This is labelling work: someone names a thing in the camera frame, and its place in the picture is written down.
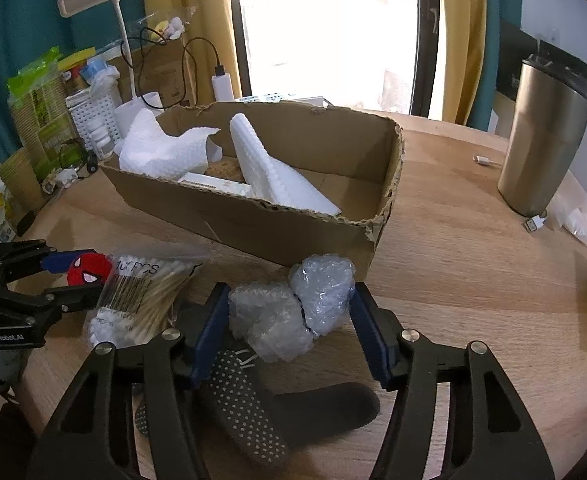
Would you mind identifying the black charging cable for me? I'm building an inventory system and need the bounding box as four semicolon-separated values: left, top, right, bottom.
120;24;225;111

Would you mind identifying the black dotted sock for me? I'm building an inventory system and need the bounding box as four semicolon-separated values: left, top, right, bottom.
135;347;380;479

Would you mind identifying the white phone charger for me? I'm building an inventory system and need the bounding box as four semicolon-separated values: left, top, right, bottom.
211;64;235;102

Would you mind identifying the brown cardboard box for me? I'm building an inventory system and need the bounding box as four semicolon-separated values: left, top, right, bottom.
102;102;404;278

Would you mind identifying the cotton swab bag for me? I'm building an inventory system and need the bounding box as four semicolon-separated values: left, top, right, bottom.
85;243;211;348

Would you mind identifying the black small flashlight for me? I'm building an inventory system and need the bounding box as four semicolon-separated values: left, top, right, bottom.
86;152;99;174

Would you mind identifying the red spider plush ball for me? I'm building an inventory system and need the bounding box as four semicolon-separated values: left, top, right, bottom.
66;252;112;286

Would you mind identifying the white power strip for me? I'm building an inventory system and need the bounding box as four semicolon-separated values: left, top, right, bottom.
237;92;331;108

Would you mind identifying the clear bubble wrap bundle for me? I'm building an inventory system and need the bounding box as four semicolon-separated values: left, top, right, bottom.
228;254;355;363

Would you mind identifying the white foam sheet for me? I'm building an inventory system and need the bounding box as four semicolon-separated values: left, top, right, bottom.
229;113;341;216

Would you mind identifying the green paper cup package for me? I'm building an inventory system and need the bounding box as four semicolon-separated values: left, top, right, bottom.
7;47;85;182

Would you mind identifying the stainless steel tumbler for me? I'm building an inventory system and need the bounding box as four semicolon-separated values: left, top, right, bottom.
497;40;587;217

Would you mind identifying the small white wall plug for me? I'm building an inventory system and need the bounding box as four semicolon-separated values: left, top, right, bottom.
42;168;80;195

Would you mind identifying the white pill bottle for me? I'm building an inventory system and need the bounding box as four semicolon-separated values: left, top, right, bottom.
90;126;114;160
86;116;108;148

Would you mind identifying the white usb connector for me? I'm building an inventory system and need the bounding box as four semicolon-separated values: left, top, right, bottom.
473;155;502;168

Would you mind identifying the brown paper cup stack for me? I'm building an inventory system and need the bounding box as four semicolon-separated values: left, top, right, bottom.
0;148;46;212

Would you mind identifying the white plastic basket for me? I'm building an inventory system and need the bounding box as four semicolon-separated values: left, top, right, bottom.
66;65;122;148

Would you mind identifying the yellow curtain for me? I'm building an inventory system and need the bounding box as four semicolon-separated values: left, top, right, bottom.
144;0;241;105

